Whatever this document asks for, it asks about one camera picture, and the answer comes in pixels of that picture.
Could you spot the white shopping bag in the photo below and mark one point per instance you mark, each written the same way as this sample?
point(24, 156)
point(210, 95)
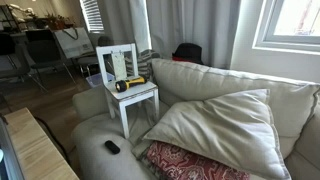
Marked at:
point(74, 42)

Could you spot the red patterned cushion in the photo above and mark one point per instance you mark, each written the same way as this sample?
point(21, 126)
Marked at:
point(186, 165)

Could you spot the black red bag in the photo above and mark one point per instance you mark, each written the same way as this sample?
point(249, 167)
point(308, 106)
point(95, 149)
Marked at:
point(188, 52)

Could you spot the clear plastic storage bin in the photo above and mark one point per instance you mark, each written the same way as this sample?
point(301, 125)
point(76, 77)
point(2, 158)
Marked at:
point(95, 80)

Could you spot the grey white patterned blanket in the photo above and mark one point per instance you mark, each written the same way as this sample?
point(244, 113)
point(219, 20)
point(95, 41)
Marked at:
point(145, 63)

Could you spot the potted plant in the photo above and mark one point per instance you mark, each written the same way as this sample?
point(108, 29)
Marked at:
point(56, 21)

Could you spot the small white wooden chair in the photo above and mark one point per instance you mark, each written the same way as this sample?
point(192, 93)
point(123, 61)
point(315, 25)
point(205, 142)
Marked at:
point(133, 93)

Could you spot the black remote control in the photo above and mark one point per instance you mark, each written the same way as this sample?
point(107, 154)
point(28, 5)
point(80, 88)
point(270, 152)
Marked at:
point(112, 147)

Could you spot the white window frame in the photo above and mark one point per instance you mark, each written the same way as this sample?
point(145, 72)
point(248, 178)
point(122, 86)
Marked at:
point(266, 36)

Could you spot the black metal-legged chair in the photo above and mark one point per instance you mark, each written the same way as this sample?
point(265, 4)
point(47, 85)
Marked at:
point(43, 50)
point(10, 63)

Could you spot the aluminium frame device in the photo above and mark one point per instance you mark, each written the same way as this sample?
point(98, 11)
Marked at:
point(8, 156)

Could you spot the yellow and black flashlight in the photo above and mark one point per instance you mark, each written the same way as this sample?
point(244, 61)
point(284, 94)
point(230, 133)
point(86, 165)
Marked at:
point(131, 83)

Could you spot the beige fabric sofa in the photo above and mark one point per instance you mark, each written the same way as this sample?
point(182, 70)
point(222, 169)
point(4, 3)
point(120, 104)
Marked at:
point(206, 83)

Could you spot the white window blinds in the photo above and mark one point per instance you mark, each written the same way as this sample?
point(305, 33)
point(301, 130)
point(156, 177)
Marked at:
point(92, 15)

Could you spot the large beige cushion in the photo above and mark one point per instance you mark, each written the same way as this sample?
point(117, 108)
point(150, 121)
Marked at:
point(220, 130)

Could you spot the patterned paper sheet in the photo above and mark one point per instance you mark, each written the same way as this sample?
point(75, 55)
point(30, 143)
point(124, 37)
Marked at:
point(119, 66)

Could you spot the light wooden table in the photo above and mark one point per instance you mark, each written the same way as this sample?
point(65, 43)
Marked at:
point(33, 150)

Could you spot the grey white curtains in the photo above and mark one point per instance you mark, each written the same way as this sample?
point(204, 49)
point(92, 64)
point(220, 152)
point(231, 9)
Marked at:
point(186, 23)

